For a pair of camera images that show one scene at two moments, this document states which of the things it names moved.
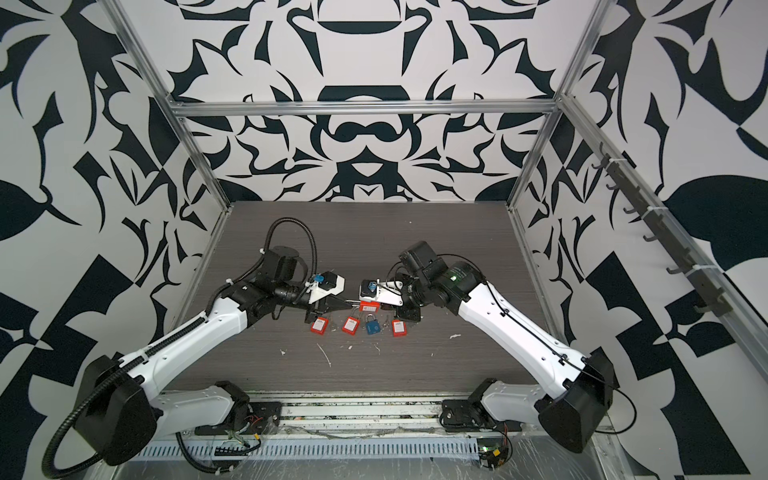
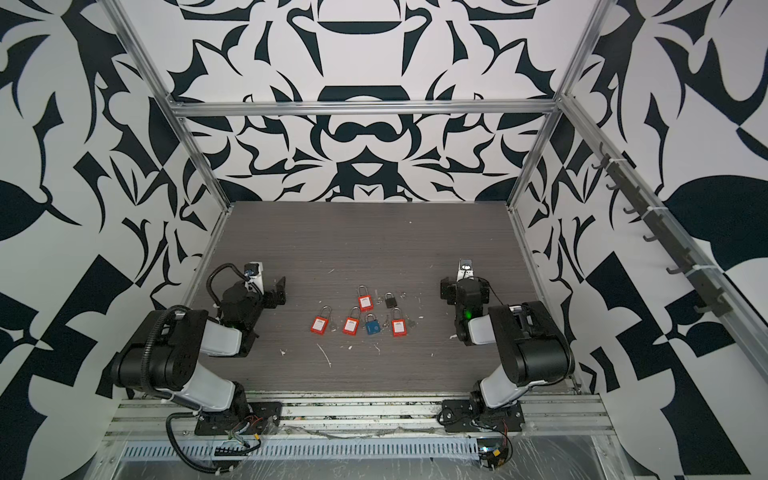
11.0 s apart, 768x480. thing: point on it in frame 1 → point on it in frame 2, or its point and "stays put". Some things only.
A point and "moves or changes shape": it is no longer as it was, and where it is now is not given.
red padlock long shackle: [350, 325] stays put
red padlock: [370, 306] moves or changes shape
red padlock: [319, 325] stays put
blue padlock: [373, 326] stays put
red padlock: [399, 328] stays put
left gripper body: [316, 309] → [269, 301]
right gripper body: [410, 310] → [450, 287]
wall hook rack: [707, 284] stays put
